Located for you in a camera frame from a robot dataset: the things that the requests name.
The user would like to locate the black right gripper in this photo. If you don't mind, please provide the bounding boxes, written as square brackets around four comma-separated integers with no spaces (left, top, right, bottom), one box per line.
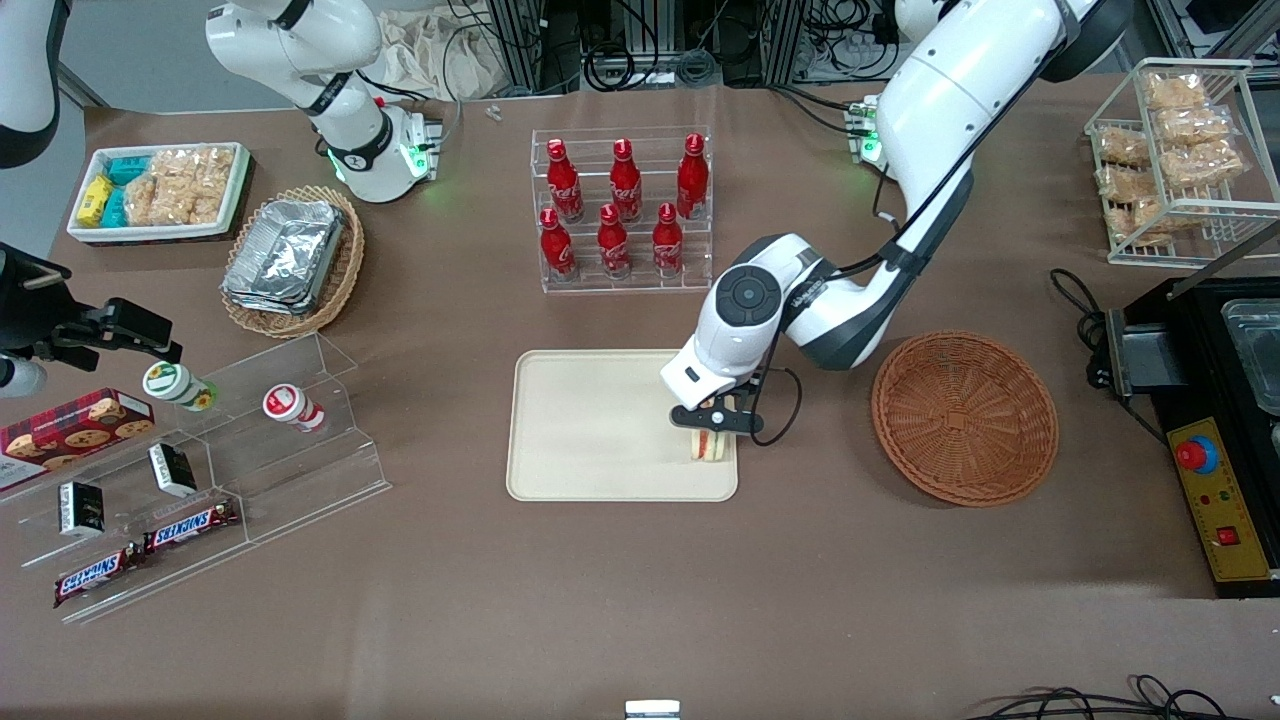
[0,244,185,372]

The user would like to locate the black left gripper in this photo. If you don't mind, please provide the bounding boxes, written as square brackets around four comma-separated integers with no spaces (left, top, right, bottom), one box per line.
[670,393,764,451]

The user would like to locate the triangular sandwich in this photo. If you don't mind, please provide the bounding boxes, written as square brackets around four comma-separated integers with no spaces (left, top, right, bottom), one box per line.
[687,393,747,464]

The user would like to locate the beige rectangular tray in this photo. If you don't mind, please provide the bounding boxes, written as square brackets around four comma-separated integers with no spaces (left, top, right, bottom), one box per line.
[506,349,740,503]

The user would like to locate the light oval wicker basket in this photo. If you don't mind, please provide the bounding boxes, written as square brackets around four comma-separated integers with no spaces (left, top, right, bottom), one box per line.
[220,184,366,340]

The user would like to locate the brown round wicker basket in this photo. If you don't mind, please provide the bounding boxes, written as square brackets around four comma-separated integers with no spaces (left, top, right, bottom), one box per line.
[871,331,1061,509]

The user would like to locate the green label yogurt cup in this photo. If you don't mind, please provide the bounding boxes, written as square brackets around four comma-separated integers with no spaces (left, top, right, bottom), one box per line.
[141,360,217,413]

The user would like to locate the white rectangular bin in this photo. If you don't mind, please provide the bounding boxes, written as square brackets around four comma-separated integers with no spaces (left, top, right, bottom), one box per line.
[66,141,252,245]

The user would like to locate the red tartan cookie box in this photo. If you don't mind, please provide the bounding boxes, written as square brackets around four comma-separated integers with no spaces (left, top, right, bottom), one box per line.
[0,387,157,492]

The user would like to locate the small black box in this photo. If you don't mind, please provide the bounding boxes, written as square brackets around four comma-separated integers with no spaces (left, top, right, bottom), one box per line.
[56,480,109,539]
[147,442,199,499]

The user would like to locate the yellow snack box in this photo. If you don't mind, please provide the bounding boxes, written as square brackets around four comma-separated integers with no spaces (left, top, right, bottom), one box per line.
[77,174,115,228]

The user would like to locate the red label yogurt cup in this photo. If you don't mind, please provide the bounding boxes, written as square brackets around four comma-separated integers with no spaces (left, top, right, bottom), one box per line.
[262,384,328,434]

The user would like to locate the bagged rice crackers pile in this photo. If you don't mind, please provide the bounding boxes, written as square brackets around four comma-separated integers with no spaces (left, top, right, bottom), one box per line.
[123,146,237,228]

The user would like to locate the stack of foil containers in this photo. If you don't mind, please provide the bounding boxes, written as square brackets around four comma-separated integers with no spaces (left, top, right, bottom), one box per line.
[221,199,347,317]

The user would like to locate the clear acrylic bottle rack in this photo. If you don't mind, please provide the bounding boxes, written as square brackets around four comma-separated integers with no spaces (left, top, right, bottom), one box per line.
[530,126,715,295]

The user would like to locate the Snickers bar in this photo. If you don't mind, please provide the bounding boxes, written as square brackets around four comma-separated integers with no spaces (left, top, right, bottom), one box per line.
[142,496,242,556]
[52,544,142,610]

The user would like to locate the red cola bottle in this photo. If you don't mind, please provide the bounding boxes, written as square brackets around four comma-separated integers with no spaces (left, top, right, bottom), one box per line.
[652,202,686,279]
[609,138,644,224]
[539,207,580,282]
[546,138,586,224]
[597,203,634,280]
[676,133,711,221]

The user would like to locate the clear acrylic stepped shelf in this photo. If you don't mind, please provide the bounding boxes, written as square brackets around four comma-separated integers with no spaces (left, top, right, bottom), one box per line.
[0,332,392,627]

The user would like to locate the beige cloth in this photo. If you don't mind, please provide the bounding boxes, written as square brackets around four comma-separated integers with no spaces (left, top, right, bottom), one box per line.
[372,8,513,102]

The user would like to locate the grey metal plate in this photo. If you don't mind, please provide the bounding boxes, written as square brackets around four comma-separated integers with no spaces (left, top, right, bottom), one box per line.
[1105,308,1193,400]

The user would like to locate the red emergency stop button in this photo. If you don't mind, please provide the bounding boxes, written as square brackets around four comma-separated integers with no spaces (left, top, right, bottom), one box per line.
[1175,435,1222,476]

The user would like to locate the bagged fried snack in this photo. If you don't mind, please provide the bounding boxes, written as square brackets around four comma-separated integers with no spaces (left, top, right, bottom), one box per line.
[1110,196,1197,247]
[1100,165,1161,203]
[1155,105,1237,148]
[1143,72,1209,112]
[1160,140,1247,190]
[1096,126,1152,169]

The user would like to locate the black machine housing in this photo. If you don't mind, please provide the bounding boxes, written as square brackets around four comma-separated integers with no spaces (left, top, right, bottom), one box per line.
[1105,222,1280,600]

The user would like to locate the yellow control panel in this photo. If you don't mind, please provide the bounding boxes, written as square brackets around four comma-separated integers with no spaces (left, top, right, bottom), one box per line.
[1166,416,1274,584]

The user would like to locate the clear plastic container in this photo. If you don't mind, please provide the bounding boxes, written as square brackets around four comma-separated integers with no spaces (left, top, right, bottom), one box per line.
[1221,298,1280,417]

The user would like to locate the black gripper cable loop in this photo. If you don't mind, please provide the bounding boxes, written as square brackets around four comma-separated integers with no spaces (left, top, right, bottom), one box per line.
[745,366,804,447]

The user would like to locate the black arm base cable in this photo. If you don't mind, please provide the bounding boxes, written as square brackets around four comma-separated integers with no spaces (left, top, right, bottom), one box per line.
[768,82,873,137]

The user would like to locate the black machine cable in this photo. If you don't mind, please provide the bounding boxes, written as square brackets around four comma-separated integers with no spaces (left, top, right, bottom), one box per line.
[1050,268,1171,446]

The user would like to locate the black floor cables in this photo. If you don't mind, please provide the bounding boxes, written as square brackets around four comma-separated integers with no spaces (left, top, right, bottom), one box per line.
[963,674,1280,720]

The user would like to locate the white wire rack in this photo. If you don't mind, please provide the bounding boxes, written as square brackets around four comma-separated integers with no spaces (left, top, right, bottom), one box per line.
[1085,57,1280,268]

